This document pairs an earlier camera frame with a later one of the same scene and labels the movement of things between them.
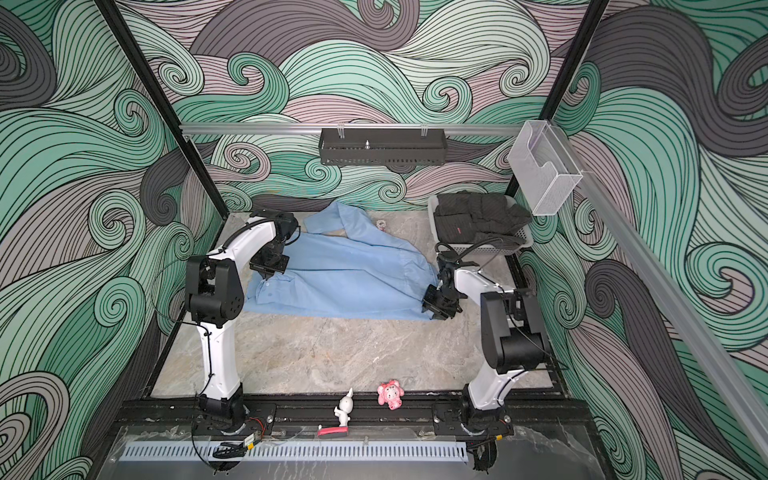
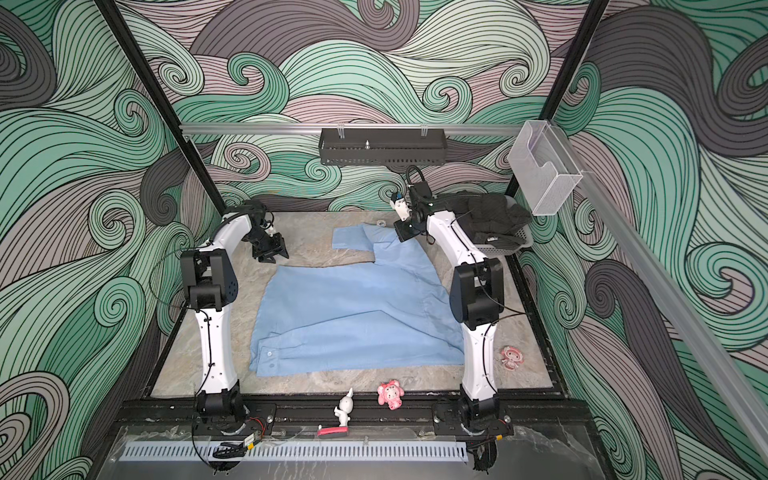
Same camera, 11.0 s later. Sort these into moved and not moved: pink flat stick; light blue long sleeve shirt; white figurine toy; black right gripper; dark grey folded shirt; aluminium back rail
Moved: light blue long sleeve shirt; black right gripper
Not moved: aluminium back rail; pink flat stick; white figurine toy; dark grey folded shirt
